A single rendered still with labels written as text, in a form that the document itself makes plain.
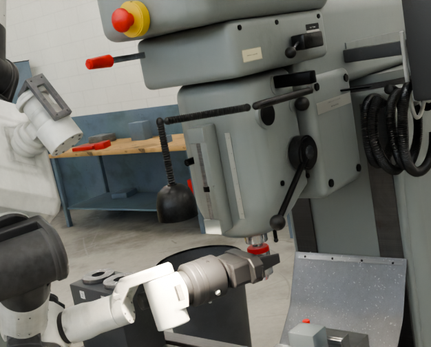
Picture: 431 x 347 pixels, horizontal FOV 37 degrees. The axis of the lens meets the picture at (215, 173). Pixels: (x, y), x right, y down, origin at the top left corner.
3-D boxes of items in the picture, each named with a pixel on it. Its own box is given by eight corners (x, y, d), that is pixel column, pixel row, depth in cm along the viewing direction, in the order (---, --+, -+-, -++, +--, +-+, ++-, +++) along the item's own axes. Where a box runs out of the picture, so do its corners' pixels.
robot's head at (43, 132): (38, 167, 111) (67, 136, 107) (3, 122, 112) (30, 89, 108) (61, 159, 117) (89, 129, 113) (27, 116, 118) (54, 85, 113)
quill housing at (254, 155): (271, 244, 121) (242, 76, 116) (190, 239, 135) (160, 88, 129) (321, 214, 136) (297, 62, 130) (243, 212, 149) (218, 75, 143)
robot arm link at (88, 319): (127, 338, 127) (41, 365, 130) (122, 290, 133) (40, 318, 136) (102, 322, 118) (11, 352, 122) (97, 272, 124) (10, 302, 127)
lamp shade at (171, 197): (155, 225, 112) (148, 191, 111) (163, 214, 119) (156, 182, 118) (195, 219, 111) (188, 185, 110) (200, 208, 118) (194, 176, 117)
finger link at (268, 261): (278, 264, 136) (255, 273, 133) (276, 250, 135) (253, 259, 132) (283, 266, 135) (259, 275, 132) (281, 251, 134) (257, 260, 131)
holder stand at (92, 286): (131, 364, 163) (115, 290, 159) (83, 347, 178) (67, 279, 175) (166, 343, 171) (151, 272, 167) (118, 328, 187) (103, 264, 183)
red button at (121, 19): (127, 31, 106) (122, 6, 105) (111, 34, 108) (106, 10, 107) (141, 29, 108) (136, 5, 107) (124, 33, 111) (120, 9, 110)
